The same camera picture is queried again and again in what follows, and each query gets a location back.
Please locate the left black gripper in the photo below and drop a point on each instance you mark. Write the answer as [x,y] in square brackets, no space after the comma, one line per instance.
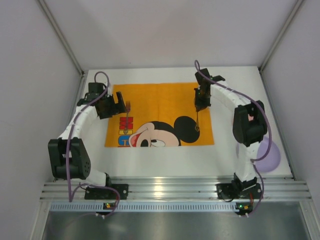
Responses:
[116,106]

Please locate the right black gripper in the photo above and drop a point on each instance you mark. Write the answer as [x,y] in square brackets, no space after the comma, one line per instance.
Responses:
[200,103]

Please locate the gold spoon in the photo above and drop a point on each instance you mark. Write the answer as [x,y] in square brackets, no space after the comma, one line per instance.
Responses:
[197,124]

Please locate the orange Mickey Mouse placemat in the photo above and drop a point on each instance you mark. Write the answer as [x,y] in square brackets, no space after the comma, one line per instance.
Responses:
[161,115]

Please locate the lilac plate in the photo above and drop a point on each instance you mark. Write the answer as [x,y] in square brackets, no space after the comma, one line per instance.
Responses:
[270,157]

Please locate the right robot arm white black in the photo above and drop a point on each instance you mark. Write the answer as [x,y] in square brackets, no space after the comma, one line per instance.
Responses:
[249,126]

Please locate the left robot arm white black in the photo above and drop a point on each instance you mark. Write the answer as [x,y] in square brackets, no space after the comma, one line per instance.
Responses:
[69,159]

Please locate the aluminium rail frame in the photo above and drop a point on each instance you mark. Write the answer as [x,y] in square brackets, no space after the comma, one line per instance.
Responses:
[203,188]

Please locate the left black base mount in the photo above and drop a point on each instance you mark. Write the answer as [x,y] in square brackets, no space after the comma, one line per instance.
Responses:
[120,191]

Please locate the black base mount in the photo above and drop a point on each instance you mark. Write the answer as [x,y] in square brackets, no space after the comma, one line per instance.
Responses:
[229,191]
[120,191]

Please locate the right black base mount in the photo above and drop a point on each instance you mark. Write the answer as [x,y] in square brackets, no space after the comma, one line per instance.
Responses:
[229,191]

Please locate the perforated cable duct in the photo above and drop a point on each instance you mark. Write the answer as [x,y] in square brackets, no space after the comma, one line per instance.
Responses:
[131,207]

